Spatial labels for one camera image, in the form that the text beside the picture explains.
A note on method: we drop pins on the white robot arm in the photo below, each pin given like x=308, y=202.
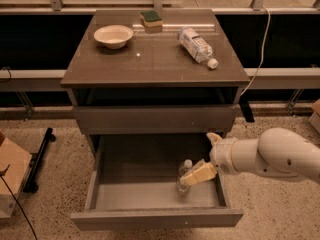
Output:
x=276, y=154

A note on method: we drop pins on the small clear water bottle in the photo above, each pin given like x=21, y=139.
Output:
x=184, y=167

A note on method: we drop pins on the green yellow sponge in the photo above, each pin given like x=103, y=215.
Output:
x=150, y=19

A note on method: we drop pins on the black bar stand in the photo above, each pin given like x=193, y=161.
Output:
x=31, y=185

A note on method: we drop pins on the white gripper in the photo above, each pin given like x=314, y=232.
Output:
x=222, y=156

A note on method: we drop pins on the white bowl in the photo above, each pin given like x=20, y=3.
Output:
x=113, y=36

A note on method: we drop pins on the closed grey top drawer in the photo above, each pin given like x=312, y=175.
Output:
x=155, y=119

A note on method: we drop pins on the cardboard box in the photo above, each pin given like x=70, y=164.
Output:
x=14, y=165

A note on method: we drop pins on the open grey middle drawer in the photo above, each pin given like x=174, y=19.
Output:
x=133, y=186

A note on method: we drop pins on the lying labelled water bottle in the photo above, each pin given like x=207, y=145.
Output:
x=197, y=47

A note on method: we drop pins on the grey drawer cabinet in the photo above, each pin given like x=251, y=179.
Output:
x=153, y=68

